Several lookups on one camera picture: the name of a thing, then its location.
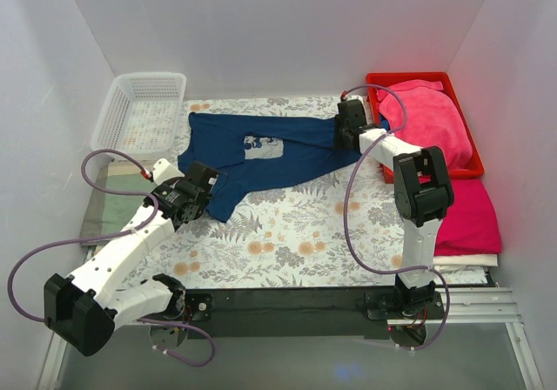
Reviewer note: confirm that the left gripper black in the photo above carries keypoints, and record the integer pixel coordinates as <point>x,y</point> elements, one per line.
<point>209,176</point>

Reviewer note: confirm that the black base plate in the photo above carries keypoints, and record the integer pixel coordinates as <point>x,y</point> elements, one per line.
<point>294,312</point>

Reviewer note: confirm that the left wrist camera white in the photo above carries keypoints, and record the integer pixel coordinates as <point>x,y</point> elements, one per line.
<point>160,171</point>

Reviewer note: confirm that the magenta folded t shirt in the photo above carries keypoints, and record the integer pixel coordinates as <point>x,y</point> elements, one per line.
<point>470,226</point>

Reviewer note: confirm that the floral table cloth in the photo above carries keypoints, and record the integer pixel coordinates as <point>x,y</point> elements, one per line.
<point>292,236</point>

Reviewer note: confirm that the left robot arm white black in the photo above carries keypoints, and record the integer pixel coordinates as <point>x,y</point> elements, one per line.
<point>88,305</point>

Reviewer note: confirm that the cream folded t shirt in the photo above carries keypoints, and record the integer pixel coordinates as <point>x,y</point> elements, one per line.
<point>462,262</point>

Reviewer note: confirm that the green folded cloth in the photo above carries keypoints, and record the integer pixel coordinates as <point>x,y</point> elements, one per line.
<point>109,213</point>

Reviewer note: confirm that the navy blue t shirt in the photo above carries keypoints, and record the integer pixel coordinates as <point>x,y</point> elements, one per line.
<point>261,153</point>

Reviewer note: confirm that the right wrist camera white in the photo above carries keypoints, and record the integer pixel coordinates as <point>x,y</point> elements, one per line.
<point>351,96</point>

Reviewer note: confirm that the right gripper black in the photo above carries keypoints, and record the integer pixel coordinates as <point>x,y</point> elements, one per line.
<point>341,133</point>

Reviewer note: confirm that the red plastic bin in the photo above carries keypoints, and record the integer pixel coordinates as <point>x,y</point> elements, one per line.
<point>475,168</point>

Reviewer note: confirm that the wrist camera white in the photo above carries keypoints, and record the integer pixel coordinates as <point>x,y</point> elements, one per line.
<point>351,96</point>
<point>160,171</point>

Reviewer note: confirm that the aluminium rail frame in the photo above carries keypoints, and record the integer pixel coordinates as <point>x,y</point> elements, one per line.
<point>474,338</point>

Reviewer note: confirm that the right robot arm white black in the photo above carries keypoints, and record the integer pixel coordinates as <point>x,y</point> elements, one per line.
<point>422,192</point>

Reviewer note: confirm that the white plastic basket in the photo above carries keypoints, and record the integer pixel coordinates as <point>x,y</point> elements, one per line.
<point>140,114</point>

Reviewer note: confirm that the pink towel in bin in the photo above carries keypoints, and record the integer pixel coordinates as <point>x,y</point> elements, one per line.
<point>428,117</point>

